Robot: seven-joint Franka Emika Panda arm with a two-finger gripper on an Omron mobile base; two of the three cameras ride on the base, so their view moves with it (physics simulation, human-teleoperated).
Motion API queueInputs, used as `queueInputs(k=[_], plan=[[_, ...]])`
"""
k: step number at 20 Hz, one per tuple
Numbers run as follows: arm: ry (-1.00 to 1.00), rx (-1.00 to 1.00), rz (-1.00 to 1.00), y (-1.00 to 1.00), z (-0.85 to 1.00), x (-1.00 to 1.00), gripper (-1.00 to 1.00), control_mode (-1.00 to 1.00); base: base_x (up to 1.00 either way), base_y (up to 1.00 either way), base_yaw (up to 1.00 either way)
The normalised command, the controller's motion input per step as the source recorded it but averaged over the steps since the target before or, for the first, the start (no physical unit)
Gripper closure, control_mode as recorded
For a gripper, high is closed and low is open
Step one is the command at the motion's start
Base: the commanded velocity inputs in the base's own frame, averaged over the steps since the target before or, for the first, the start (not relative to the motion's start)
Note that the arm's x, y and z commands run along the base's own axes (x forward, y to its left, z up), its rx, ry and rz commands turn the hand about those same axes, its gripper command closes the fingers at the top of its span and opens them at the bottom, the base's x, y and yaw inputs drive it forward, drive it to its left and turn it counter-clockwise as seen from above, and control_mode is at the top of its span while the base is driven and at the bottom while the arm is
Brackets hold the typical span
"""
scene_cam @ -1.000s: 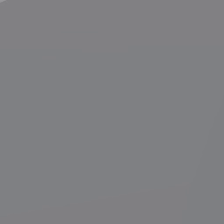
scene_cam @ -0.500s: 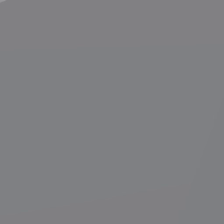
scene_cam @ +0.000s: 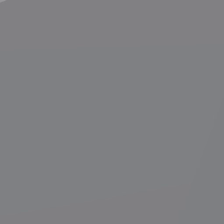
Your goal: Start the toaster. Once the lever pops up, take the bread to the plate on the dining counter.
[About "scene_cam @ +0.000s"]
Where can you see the grey flat panel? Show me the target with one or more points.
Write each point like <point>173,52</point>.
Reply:
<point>112,112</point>

